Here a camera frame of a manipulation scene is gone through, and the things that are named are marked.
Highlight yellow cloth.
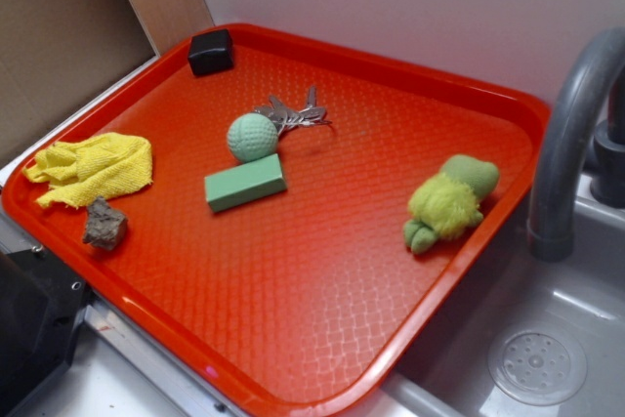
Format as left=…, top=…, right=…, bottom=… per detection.
left=22, top=133, right=153, bottom=209

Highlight grey brown rock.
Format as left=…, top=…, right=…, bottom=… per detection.
left=82, top=196, right=128, bottom=251

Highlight grey toy sink basin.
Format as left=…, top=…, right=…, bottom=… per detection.
left=380, top=177, right=625, bottom=417

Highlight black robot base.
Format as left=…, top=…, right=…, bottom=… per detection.
left=1, top=250, right=90, bottom=416

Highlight grey toy faucet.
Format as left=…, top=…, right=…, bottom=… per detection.
left=527, top=27, right=624, bottom=262

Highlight silver key bunch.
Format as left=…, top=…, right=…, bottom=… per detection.
left=253, top=85, right=332, bottom=136

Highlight green rectangular block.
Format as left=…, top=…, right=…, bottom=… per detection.
left=204, top=153, right=287, bottom=213

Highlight black rectangular block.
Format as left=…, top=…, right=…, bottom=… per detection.
left=187, top=29, right=234, bottom=76

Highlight red plastic tray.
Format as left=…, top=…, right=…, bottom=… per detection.
left=2, top=24, right=549, bottom=416

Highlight green dimpled ball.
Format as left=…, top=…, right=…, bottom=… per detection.
left=227, top=113, right=278, bottom=163

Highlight green yellow plush toy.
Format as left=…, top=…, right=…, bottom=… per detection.
left=403, top=154, right=500, bottom=255

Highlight brown cardboard panel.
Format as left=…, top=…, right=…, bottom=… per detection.
left=1, top=0, right=154, bottom=164

